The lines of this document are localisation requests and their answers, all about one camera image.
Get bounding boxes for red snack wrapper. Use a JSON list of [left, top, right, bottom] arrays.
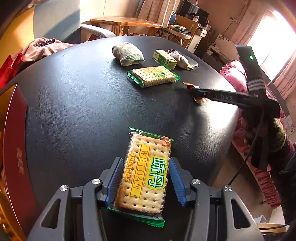
[[183, 82, 208, 104]]

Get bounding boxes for beige white sock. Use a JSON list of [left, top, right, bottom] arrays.
[[167, 49, 194, 71]]

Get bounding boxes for cracker pack green wrapper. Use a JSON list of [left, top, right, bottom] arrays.
[[108, 127, 174, 228]]

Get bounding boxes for person right hand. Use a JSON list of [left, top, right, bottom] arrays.
[[241, 108, 278, 145]]

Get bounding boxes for pink blanket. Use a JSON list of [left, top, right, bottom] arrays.
[[219, 60, 292, 209]]

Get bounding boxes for red gift box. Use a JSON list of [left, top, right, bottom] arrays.
[[1, 84, 40, 240]]

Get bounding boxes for green yellow small box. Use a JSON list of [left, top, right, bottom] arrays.
[[152, 49, 178, 70]]

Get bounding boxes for wooden shelf desk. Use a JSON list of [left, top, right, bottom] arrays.
[[155, 15, 208, 53]]

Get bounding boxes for green rolled sock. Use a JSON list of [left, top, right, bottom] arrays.
[[112, 42, 144, 67]]

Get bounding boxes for wooden table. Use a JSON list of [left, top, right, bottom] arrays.
[[90, 16, 162, 36]]

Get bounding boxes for red cloth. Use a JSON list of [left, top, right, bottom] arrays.
[[0, 52, 23, 89]]

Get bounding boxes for grey armchair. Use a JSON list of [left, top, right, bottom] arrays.
[[80, 24, 116, 43]]

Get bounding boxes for pink brown cloth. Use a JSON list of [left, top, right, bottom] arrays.
[[22, 37, 75, 63]]

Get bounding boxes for black cable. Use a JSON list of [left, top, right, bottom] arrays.
[[227, 111, 265, 186]]

